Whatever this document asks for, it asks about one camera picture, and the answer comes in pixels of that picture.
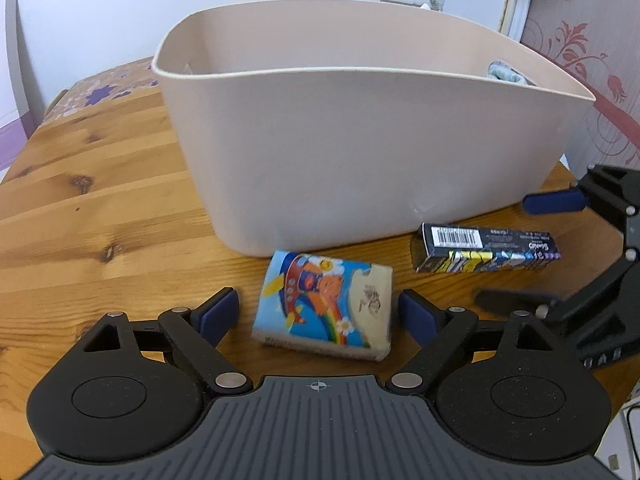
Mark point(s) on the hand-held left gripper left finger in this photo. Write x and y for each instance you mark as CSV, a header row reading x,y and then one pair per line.
x,y
220,310

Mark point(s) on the black printed carton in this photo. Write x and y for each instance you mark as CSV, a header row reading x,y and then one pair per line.
x,y
480,250

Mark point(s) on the cartoon printed tissue packet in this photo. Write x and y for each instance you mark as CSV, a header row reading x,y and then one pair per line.
x,y
310,305

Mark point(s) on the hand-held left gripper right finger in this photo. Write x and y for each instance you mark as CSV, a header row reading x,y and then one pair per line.
x,y
415,317

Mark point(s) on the floral patterned wardrobe door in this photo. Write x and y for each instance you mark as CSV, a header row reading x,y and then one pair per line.
x,y
585,35

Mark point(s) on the green plaid cloth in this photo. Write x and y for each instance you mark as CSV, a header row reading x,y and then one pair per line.
x,y
505,72

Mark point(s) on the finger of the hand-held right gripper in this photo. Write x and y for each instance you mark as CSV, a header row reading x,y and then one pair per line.
x,y
550,202
515,302

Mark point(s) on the purple floral table mat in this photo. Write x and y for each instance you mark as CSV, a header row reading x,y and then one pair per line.
x,y
100,92

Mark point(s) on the beige plastic basin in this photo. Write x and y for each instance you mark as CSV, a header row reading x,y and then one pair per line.
x,y
350,150

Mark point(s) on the pink purple headboard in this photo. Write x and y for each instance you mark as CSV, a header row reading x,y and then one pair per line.
x,y
15,85

